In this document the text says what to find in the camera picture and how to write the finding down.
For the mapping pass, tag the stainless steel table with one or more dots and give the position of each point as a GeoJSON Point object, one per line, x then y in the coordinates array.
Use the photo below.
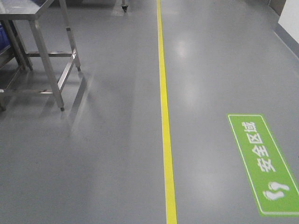
{"type": "Point", "coordinates": [31, 11]}

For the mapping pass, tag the green safety floor sign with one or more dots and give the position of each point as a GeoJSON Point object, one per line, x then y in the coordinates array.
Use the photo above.
{"type": "Point", "coordinates": [273, 185]}

